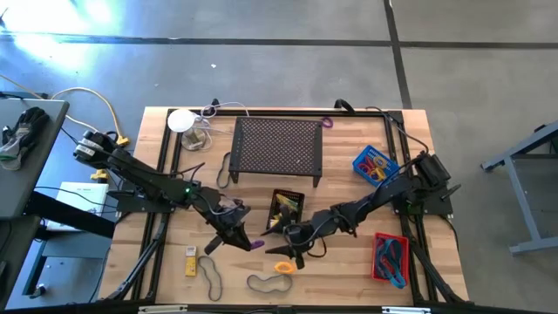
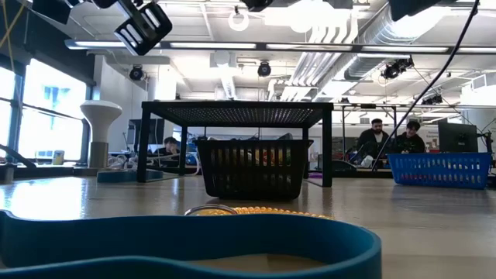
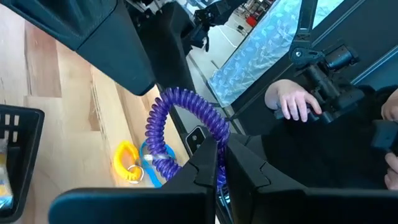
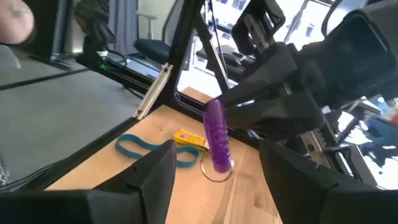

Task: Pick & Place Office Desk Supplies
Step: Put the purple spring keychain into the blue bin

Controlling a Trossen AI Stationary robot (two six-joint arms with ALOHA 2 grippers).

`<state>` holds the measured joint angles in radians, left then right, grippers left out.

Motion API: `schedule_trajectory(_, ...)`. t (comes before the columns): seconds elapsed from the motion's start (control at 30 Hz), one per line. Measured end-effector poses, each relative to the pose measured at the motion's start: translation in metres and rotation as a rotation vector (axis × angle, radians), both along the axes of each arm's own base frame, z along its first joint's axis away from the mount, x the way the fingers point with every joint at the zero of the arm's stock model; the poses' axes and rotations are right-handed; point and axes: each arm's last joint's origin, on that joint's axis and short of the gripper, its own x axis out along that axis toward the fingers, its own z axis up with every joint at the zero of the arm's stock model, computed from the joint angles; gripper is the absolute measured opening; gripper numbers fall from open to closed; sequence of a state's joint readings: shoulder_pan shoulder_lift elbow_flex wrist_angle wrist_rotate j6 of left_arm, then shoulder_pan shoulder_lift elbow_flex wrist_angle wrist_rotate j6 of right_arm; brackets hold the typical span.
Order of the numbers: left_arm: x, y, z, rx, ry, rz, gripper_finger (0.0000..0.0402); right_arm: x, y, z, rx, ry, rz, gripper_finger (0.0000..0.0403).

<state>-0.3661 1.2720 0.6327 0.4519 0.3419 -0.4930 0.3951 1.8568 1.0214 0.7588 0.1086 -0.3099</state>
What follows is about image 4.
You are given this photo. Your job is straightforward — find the blue rubber band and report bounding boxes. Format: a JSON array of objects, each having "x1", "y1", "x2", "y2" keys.
[{"x1": 114, "y1": 133, "x2": 200, "y2": 169}]

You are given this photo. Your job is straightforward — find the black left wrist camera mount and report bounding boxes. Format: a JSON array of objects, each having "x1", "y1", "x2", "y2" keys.
[{"x1": 231, "y1": 0, "x2": 286, "y2": 54}]

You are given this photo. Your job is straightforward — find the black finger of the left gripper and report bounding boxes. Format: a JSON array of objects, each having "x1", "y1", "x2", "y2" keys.
[
  {"x1": 225, "y1": 93, "x2": 324, "y2": 134},
  {"x1": 217, "y1": 43, "x2": 299, "y2": 108}
]

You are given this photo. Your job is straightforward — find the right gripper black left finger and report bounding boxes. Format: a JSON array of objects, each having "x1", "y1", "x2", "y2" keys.
[{"x1": 93, "y1": 139, "x2": 177, "y2": 224}]

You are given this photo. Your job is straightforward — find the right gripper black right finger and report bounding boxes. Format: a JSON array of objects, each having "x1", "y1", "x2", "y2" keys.
[{"x1": 260, "y1": 139, "x2": 377, "y2": 224}]

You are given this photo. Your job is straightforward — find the yellow wrapped packet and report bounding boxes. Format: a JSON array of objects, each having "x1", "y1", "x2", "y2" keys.
[{"x1": 173, "y1": 128, "x2": 210, "y2": 152}]

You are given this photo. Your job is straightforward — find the purple coil wrist keychain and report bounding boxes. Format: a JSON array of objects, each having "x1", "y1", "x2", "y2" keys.
[{"x1": 200, "y1": 98, "x2": 235, "y2": 184}]

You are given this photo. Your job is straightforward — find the silver frame bracket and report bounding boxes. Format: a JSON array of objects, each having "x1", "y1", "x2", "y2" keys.
[{"x1": 134, "y1": 62, "x2": 174, "y2": 121}]

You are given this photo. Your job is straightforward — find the black leader stand rail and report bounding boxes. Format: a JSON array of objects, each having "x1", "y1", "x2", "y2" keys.
[{"x1": 76, "y1": 52, "x2": 175, "y2": 97}]

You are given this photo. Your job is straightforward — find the black office chair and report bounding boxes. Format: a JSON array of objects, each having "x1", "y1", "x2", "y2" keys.
[{"x1": 132, "y1": 9, "x2": 177, "y2": 65}]

